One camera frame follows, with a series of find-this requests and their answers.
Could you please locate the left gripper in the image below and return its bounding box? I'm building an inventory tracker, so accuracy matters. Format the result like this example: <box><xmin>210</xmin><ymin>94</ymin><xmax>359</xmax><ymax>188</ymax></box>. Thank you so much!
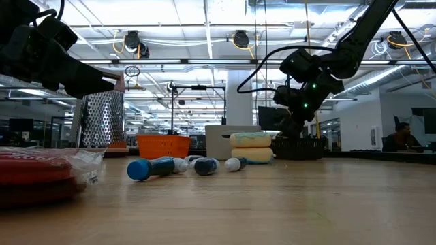
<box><xmin>0</xmin><ymin>25</ymin><xmax>116</xmax><ymax>99</ymax></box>

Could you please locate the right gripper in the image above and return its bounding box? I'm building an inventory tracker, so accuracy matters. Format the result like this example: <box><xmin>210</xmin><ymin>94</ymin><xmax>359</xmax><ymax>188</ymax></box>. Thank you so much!
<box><xmin>273</xmin><ymin>73</ymin><xmax>345</xmax><ymax>139</ymax></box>

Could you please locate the red packet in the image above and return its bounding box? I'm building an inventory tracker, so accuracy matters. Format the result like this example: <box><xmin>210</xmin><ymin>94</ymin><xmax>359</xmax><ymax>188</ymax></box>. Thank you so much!
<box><xmin>0</xmin><ymin>146</ymin><xmax>106</xmax><ymax>186</ymax></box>

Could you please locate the blue capped marker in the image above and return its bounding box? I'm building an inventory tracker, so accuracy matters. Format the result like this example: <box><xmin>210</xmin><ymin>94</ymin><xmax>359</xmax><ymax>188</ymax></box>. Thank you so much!
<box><xmin>126</xmin><ymin>156</ymin><xmax>176</xmax><ymax>182</ymax></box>

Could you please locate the black mesh basket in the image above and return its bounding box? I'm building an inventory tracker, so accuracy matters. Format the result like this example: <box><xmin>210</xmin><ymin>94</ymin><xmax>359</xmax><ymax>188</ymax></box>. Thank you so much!
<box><xmin>270</xmin><ymin>135</ymin><xmax>328</xmax><ymax>161</ymax></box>

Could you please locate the black computer monitor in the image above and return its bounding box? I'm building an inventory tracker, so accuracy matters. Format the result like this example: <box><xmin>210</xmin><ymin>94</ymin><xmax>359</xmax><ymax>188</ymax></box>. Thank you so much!
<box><xmin>8</xmin><ymin>118</ymin><xmax>34</xmax><ymax>133</ymax></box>
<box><xmin>258</xmin><ymin>105</ymin><xmax>283</xmax><ymax>132</ymax></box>

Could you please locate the white building pillar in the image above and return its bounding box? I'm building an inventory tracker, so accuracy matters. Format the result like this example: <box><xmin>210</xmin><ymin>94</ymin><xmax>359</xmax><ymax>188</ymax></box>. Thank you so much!
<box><xmin>226</xmin><ymin>69</ymin><xmax>253</xmax><ymax>126</ymax></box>

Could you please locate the white plastic bin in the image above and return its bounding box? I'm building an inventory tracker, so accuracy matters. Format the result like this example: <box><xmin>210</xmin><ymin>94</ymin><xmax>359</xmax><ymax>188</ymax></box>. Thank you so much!
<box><xmin>204</xmin><ymin>125</ymin><xmax>262</xmax><ymax>161</ymax></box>

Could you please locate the orange plastic basket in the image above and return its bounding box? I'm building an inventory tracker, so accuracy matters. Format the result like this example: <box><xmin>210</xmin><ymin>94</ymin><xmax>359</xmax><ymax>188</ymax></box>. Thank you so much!
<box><xmin>136</xmin><ymin>134</ymin><xmax>191</xmax><ymax>160</ymax></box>

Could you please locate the person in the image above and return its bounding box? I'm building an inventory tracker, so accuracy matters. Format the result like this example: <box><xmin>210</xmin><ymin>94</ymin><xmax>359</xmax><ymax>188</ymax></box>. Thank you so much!
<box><xmin>381</xmin><ymin>122</ymin><xmax>425</xmax><ymax>153</ymax></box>

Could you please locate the metal box grater pink handle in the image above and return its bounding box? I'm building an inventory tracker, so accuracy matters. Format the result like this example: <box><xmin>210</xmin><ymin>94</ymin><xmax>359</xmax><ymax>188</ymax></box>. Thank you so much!
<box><xmin>64</xmin><ymin>71</ymin><xmax>130</xmax><ymax>158</ymax></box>

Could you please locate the hanging black ring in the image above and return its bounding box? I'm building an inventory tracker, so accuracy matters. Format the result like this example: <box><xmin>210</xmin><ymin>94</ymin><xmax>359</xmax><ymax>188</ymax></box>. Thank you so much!
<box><xmin>124</xmin><ymin>65</ymin><xmax>141</xmax><ymax>78</ymax></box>

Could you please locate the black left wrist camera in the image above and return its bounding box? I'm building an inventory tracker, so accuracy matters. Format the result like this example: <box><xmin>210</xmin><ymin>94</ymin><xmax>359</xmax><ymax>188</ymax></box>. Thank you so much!
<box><xmin>35</xmin><ymin>15</ymin><xmax>78</xmax><ymax>52</ymax></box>

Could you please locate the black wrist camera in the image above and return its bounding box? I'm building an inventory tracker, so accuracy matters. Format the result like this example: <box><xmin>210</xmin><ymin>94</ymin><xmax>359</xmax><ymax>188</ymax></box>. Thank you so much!
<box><xmin>35</xmin><ymin>15</ymin><xmax>78</xmax><ymax>52</ymax></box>
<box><xmin>279</xmin><ymin>47</ymin><xmax>322</xmax><ymax>84</ymax></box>

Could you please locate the black ceiling cable reel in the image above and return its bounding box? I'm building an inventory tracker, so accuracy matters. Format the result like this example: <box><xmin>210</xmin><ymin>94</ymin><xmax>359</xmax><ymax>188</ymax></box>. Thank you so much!
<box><xmin>123</xmin><ymin>30</ymin><xmax>151</xmax><ymax>59</ymax></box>
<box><xmin>232</xmin><ymin>29</ymin><xmax>251</xmax><ymax>49</ymax></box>
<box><xmin>387</xmin><ymin>30</ymin><xmax>409</xmax><ymax>50</ymax></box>

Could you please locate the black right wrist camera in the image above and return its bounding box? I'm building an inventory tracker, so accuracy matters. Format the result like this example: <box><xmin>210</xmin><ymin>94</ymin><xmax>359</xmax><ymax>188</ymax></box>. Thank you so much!
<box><xmin>279</xmin><ymin>47</ymin><xmax>322</xmax><ymax>84</ymax></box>

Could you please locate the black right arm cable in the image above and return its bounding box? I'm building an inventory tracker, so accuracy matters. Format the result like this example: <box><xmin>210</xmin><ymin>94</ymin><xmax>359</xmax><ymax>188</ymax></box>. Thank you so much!
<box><xmin>236</xmin><ymin>45</ymin><xmax>337</xmax><ymax>95</ymax></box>

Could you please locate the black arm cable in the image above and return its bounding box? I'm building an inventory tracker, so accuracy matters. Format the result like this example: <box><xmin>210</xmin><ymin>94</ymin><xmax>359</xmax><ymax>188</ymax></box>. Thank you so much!
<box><xmin>32</xmin><ymin>0</ymin><xmax>65</xmax><ymax>28</ymax></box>
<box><xmin>236</xmin><ymin>45</ymin><xmax>337</xmax><ymax>95</ymax></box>

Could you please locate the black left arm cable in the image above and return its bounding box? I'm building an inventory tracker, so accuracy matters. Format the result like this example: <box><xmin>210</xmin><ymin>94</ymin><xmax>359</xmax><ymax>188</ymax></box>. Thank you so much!
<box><xmin>32</xmin><ymin>0</ymin><xmax>65</xmax><ymax>28</ymax></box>

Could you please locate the black table frame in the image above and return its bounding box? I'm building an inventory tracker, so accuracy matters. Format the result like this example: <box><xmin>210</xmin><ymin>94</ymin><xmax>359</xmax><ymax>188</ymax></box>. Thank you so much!
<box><xmin>0</xmin><ymin>146</ymin><xmax>436</xmax><ymax>166</ymax></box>

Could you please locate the black metal stand frame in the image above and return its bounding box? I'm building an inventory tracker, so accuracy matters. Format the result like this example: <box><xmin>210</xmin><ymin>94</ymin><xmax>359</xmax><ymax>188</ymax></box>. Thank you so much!
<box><xmin>170</xmin><ymin>84</ymin><xmax>228</xmax><ymax>135</ymax></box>

